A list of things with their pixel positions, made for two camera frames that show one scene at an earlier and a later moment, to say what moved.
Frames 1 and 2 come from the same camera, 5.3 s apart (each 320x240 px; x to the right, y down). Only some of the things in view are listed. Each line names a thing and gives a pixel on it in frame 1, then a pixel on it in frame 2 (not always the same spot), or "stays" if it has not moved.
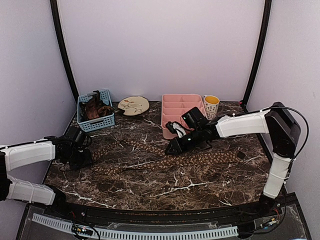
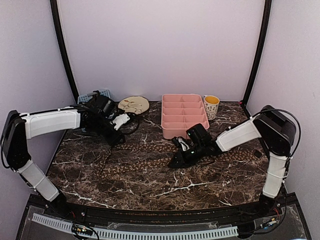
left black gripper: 87,161 → 113,140
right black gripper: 178,147 → 181,163
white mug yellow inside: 211,104 stays
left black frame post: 53,5 stays
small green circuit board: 81,229 stays
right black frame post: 268,4 stays
